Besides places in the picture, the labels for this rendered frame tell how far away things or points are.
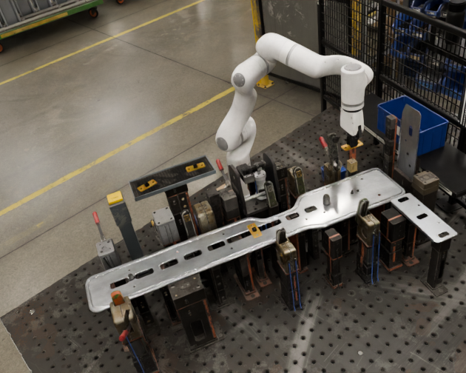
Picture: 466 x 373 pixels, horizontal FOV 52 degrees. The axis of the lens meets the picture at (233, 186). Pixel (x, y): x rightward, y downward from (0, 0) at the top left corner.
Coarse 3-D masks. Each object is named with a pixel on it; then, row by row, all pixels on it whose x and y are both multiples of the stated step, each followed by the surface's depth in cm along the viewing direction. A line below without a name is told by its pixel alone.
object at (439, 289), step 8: (448, 240) 182; (432, 248) 189; (440, 248) 183; (448, 248) 185; (432, 256) 191; (440, 256) 187; (432, 264) 193; (440, 264) 194; (432, 272) 195; (440, 272) 196; (424, 280) 203; (432, 280) 197; (440, 280) 197; (432, 288) 199; (440, 288) 199
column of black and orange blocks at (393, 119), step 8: (392, 120) 213; (392, 128) 216; (392, 136) 219; (392, 144) 222; (384, 152) 228; (392, 152) 225; (384, 160) 231; (392, 160) 228; (384, 168) 233; (392, 168) 231; (392, 176) 234
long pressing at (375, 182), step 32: (320, 192) 212; (384, 192) 206; (256, 224) 202; (288, 224) 199; (320, 224) 197; (160, 256) 196; (224, 256) 190; (96, 288) 187; (128, 288) 185; (160, 288) 184
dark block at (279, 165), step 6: (276, 162) 214; (282, 162) 214; (276, 168) 211; (282, 168) 210; (282, 174) 212; (282, 180) 215; (282, 186) 217; (282, 192) 219; (282, 198) 221; (282, 204) 223; (288, 204) 225; (282, 210) 225
